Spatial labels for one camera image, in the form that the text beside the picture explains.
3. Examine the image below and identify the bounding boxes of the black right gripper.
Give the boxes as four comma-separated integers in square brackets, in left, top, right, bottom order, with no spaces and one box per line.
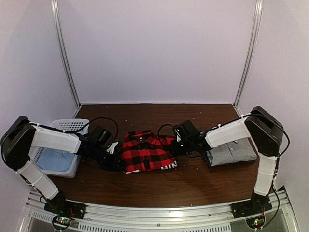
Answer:
[169,139,194,156]

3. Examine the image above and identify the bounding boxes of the red black plaid shirt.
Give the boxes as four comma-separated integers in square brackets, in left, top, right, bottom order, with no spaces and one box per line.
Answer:
[121,130,177,174]

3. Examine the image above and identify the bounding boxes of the grey button shirt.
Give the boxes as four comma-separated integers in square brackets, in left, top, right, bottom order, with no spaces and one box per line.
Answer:
[209,138,257,167]

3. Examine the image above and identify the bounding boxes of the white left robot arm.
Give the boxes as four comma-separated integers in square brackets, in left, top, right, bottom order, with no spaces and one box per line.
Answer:
[0,116,122,215]

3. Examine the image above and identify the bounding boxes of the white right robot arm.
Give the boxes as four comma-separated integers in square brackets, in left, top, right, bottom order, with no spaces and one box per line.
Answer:
[172,106,284,214]

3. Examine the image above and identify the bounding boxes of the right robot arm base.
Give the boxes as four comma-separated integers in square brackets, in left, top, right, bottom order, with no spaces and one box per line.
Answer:
[231,191,273,230]

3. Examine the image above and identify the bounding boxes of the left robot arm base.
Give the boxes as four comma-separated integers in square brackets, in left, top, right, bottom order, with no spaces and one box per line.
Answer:
[41,192,86,232]

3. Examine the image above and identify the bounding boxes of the white plastic laundry basket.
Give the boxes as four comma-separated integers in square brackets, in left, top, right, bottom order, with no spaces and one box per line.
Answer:
[30,118,90,179]

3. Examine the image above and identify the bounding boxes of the light blue folded shirt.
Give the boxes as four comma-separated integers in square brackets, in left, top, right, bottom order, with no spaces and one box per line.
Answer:
[37,148,75,172]

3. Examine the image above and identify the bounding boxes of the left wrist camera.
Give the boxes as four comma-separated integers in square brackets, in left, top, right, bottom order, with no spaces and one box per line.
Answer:
[88,125,122,155]

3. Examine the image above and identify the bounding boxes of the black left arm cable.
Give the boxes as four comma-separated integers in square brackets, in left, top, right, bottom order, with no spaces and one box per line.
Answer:
[0,117,120,170]

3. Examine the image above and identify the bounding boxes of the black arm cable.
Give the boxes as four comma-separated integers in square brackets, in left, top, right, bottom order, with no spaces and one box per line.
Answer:
[157,123,292,225]
[0,117,120,170]

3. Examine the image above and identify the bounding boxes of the aluminium front rail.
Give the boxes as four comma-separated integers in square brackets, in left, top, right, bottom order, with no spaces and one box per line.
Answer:
[17,190,300,232]

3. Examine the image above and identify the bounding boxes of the aluminium corner post right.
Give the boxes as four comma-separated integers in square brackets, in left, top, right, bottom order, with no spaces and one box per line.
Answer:
[233,0,264,111]

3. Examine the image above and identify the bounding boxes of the aluminium corner post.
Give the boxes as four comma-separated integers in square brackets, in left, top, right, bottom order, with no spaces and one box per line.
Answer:
[50,0,81,108]
[233,0,264,111]

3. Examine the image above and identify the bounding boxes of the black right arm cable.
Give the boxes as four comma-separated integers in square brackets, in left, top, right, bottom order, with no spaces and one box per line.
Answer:
[157,123,292,225]

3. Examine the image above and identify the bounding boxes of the aluminium corner post left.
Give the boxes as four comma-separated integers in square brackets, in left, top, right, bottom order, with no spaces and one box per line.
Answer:
[50,0,81,108]

